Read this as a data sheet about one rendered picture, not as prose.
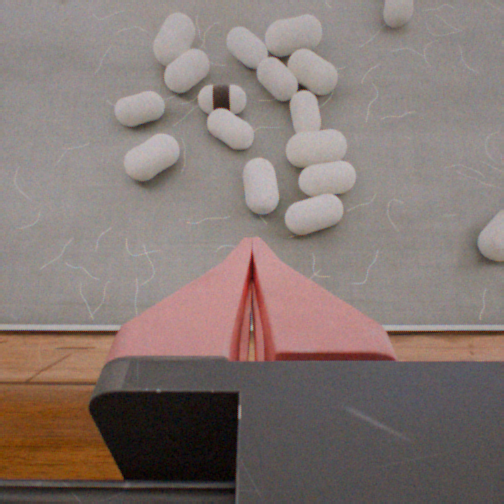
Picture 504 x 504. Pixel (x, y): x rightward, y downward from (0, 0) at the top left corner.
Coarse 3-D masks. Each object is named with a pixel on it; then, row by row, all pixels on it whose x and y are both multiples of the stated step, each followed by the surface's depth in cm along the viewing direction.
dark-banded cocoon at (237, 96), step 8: (208, 88) 21; (232, 88) 21; (240, 88) 22; (200, 96) 22; (208, 96) 21; (232, 96) 21; (240, 96) 21; (200, 104) 22; (208, 104) 22; (232, 104) 22; (240, 104) 22; (208, 112) 22; (232, 112) 22
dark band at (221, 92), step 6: (216, 84) 22; (222, 84) 22; (228, 84) 22; (216, 90) 21; (222, 90) 21; (228, 90) 21; (216, 96) 21; (222, 96) 21; (228, 96) 21; (216, 102) 21; (222, 102) 21; (228, 102) 21; (216, 108) 22; (222, 108) 22; (228, 108) 22
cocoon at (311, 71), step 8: (296, 56) 22; (304, 56) 22; (312, 56) 22; (288, 64) 22; (296, 64) 22; (304, 64) 22; (312, 64) 22; (320, 64) 21; (328, 64) 22; (296, 72) 22; (304, 72) 22; (312, 72) 22; (320, 72) 21; (328, 72) 21; (336, 72) 22; (304, 80) 22; (312, 80) 22; (320, 80) 22; (328, 80) 22; (336, 80) 22; (312, 88) 22; (320, 88) 22; (328, 88) 22
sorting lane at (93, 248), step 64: (0, 0) 25; (64, 0) 25; (128, 0) 25; (192, 0) 25; (256, 0) 25; (320, 0) 25; (384, 0) 25; (448, 0) 25; (0, 64) 24; (64, 64) 24; (128, 64) 24; (384, 64) 24; (448, 64) 24; (0, 128) 23; (64, 128) 23; (128, 128) 23; (192, 128) 23; (256, 128) 23; (320, 128) 23; (384, 128) 23; (448, 128) 23; (0, 192) 22; (64, 192) 22; (128, 192) 22; (192, 192) 21; (384, 192) 21; (448, 192) 21; (0, 256) 20; (64, 256) 20; (128, 256) 20; (192, 256) 20; (320, 256) 20; (384, 256) 20; (448, 256) 20; (0, 320) 20; (64, 320) 20; (128, 320) 20; (384, 320) 20; (448, 320) 19
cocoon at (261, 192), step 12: (252, 168) 20; (264, 168) 20; (252, 180) 20; (264, 180) 20; (252, 192) 20; (264, 192) 19; (276, 192) 20; (252, 204) 20; (264, 204) 20; (276, 204) 20
